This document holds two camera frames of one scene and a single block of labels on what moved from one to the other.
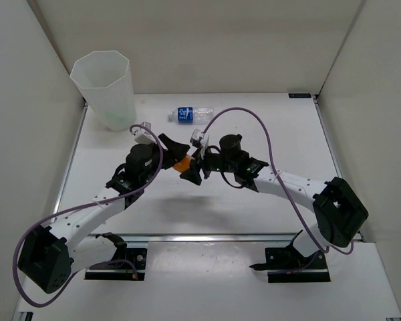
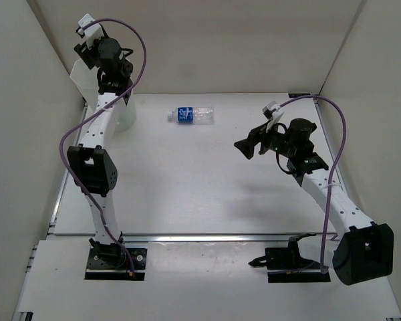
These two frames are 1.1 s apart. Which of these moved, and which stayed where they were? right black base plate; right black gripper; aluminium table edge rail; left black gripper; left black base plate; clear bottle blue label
Moved: left black gripper; right black gripper
Stayed: aluminium table edge rail; left black base plate; right black base plate; clear bottle blue label
